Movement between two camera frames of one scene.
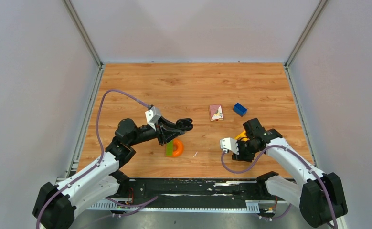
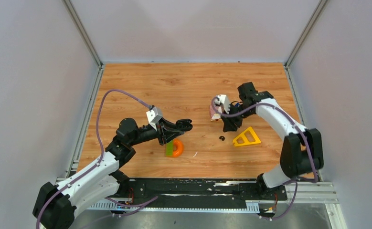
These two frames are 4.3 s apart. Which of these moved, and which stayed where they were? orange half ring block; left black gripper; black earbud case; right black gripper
Moved: right black gripper
Stayed: black earbud case; left black gripper; orange half ring block
